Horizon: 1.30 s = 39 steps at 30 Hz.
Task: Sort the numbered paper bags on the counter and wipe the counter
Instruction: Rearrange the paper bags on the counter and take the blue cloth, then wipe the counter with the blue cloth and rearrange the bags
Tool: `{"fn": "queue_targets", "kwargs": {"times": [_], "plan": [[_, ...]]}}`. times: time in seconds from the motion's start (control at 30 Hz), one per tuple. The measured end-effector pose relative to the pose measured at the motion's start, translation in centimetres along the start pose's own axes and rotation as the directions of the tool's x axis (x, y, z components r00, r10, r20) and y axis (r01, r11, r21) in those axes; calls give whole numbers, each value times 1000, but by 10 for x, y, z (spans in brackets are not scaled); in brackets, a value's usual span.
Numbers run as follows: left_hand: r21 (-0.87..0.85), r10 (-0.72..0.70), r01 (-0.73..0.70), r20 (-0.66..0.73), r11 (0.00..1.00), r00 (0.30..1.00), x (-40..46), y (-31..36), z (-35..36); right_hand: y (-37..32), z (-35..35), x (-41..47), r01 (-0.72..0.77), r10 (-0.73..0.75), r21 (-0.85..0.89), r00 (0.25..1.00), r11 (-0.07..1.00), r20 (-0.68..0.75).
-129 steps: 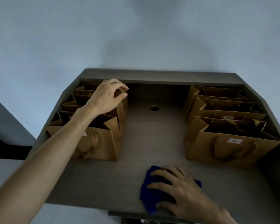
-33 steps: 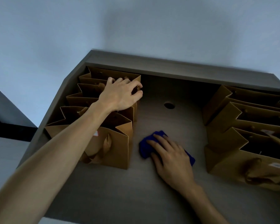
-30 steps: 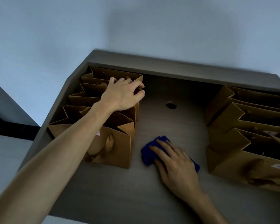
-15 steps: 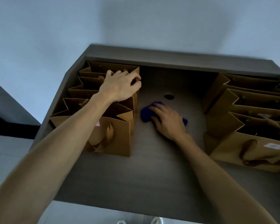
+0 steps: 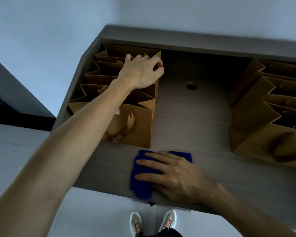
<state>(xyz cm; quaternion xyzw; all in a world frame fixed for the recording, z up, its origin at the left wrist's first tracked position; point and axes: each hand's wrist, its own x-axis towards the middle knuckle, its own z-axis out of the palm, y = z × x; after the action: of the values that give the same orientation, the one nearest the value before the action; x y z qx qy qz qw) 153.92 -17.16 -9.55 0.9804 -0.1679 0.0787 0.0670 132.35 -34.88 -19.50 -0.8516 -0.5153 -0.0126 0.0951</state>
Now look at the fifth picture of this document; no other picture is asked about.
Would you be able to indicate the person's left hand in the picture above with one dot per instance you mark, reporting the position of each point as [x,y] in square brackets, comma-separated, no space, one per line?
[138,72]

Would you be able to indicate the person's right hand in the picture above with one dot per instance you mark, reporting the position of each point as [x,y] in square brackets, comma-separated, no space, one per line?
[185,180]

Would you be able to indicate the person's left little finger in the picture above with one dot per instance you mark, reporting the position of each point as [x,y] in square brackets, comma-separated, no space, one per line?
[129,58]

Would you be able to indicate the person's right middle finger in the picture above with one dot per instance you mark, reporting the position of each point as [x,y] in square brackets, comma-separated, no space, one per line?
[150,165]

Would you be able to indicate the person's right little finger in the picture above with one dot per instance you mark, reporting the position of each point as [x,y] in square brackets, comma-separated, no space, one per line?
[167,154]

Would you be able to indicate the person's left thumb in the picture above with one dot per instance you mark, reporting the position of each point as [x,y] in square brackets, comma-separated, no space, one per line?
[159,72]

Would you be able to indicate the person's right thumb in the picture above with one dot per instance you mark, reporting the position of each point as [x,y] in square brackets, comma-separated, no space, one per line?
[160,188]

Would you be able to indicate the blue cleaning cloth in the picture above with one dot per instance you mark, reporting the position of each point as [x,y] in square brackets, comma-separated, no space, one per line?
[143,190]

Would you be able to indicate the brown paper gift bag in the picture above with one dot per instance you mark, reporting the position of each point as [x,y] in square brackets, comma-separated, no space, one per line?
[139,130]
[255,101]
[104,69]
[250,78]
[256,141]
[113,50]

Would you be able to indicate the person's right forearm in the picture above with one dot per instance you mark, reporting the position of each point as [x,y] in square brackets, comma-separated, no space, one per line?
[249,214]

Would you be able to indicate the person's left forearm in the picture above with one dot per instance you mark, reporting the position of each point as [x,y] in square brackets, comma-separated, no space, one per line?
[64,150]

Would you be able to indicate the person's white right shoe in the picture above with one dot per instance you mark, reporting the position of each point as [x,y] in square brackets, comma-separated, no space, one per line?
[168,219]

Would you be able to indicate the person's white shoe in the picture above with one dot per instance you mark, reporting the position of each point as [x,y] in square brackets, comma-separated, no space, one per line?
[168,219]
[136,223]

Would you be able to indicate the person's white left shoe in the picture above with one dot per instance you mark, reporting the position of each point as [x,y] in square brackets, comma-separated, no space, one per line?
[136,223]

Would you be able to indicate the person's dark trousers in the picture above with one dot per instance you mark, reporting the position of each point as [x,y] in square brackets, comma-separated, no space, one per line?
[165,233]

